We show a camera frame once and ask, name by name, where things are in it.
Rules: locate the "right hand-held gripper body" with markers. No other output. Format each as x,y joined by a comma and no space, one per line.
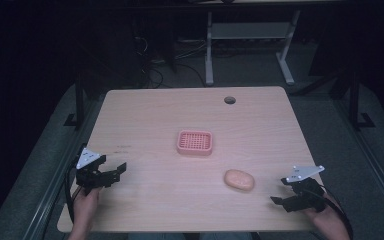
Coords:
308,188

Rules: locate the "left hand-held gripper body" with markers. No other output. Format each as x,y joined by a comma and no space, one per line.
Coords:
88,166

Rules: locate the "peach soap bar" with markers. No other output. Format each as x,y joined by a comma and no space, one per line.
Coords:
239,180

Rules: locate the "pink soap dish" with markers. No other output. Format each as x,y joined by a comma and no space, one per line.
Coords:
194,142

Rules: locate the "person's right hand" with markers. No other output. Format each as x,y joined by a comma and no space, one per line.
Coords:
326,218

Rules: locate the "person's left hand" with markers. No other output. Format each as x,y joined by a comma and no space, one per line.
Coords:
86,208

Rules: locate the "black metal stand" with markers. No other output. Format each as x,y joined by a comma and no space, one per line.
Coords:
79,103
355,103

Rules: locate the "white metal desk frame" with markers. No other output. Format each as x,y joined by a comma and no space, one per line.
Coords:
246,30

